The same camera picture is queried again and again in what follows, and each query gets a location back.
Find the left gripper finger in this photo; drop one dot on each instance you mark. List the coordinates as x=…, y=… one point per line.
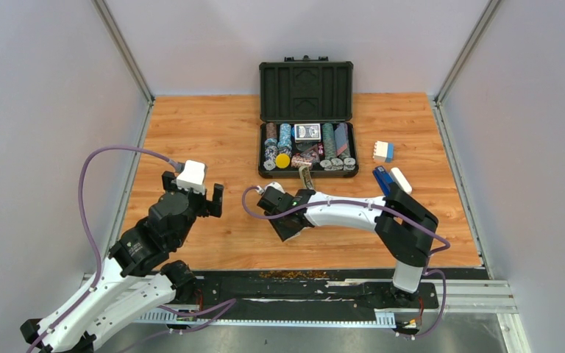
x=169, y=181
x=215, y=205

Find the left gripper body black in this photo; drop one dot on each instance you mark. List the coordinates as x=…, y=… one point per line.
x=199, y=204

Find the grey green white stapler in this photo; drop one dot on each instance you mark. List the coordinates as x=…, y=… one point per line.
x=305, y=176

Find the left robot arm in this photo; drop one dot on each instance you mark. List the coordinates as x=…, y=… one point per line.
x=135, y=277

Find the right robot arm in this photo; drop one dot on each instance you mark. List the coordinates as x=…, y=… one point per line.
x=405, y=226

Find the blue stapler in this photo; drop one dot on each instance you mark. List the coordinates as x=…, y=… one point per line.
x=384, y=180

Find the yellow dealer chip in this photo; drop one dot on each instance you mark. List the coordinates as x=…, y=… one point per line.
x=282, y=160

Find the blue playing card deck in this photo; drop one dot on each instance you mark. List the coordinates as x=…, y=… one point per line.
x=307, y=132

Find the black poker chip case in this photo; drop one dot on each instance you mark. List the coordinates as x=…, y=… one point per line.
x=306, y=91

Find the white blue toy block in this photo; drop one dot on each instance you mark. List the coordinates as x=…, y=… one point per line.
x=383, y=152

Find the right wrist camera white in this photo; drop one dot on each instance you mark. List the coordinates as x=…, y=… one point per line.
x=276, y=186

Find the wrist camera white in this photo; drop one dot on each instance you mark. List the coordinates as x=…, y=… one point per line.
x=192, y=177
x=276, y=186

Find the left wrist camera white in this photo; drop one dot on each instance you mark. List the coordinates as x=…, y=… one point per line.
x=192, y=177

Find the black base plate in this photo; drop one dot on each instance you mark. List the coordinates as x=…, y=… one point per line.
x=306, y=295

